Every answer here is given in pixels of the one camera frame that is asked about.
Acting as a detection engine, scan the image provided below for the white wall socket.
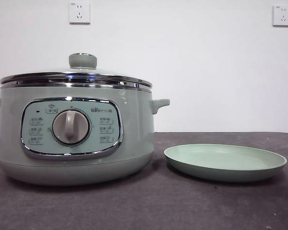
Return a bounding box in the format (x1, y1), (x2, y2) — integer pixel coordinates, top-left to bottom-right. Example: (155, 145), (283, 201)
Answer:
(272, 4), (288, 27)
(69, 1), (91, 25)

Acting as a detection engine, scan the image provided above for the pale green electric steamer pot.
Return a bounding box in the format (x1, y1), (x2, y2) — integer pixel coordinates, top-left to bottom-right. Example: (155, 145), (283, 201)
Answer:
(0, 81), (170, 186)

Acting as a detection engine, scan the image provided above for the glass lid with green knob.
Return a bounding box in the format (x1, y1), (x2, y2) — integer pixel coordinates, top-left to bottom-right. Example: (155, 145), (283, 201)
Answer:
(0, 53), (153, 85)

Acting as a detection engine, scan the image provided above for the pale green round plate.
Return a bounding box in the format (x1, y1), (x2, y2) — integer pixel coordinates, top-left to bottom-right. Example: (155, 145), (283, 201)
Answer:
(164, 143), (288, 183)

